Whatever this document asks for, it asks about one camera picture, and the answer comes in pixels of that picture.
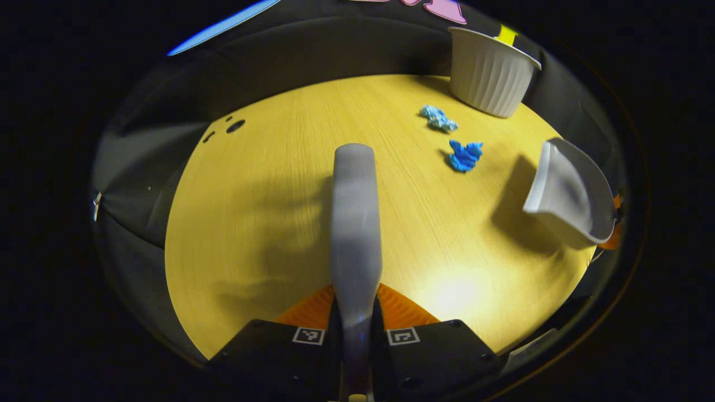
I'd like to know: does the light blue paper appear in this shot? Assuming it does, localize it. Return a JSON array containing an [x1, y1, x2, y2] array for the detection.
[[420, 105, 459, 133]]

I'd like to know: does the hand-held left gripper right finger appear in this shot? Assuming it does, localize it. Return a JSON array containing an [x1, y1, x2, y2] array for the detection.
[[371, 283, 507, 402]]

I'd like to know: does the black backdrop cloth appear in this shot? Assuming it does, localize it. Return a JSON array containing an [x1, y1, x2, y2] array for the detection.
[[92, 0, 626, 363]]

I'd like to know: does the dark blue paper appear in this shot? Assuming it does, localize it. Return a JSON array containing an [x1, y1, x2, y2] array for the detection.
[[448, 140, 484, 173]]

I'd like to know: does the grey dustpan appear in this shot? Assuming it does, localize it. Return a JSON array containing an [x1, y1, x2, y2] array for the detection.
[[523, 138, 618, 250]]

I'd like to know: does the small grey broom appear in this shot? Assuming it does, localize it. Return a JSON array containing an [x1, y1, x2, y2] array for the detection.
[[330, 143, 384, 402]]

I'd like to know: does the white ribbed garbage bin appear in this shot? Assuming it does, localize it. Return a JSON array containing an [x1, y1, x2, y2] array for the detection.
[[449, 27, 542, 119]]

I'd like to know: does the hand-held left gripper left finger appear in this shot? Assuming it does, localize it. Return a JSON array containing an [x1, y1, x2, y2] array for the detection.
[[208, 285, 343, 402]]

